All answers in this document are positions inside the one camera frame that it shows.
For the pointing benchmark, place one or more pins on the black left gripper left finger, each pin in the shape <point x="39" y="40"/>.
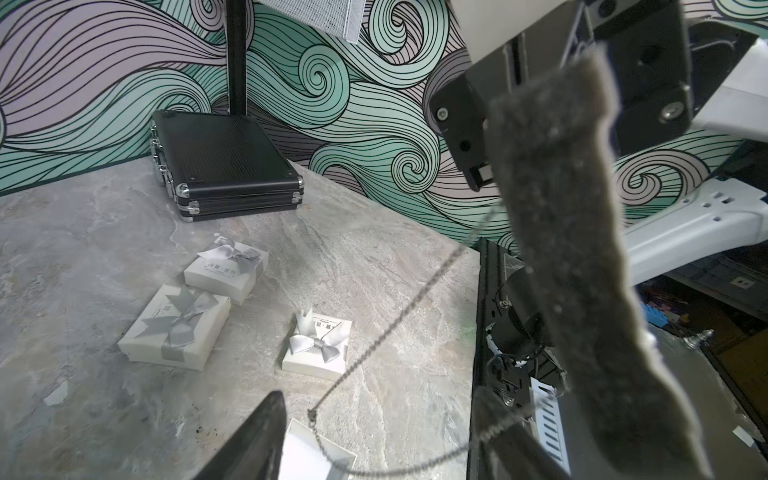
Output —
<point x="254" y="451"/>

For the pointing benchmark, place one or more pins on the white slotted cable duct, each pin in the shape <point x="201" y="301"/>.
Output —
<point x="548" y="423"/>

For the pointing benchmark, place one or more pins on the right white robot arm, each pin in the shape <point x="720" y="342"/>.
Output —
<point x="674" y="214"/>

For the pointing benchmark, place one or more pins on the clear acrylic wall holder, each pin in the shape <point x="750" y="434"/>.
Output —
<point x="339" y="18"/>

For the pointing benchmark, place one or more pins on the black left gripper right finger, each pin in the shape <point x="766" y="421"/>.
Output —
<point x="503" y="448"/>

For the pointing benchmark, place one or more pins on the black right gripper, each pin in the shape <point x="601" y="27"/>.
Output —
<point x="648" y="50"/>

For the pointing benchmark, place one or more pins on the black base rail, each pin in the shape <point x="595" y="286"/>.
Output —
<point x="512" y="341"/>

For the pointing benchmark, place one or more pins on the black aluminium case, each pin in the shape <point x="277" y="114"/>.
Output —
<point x="217" y="166"/>

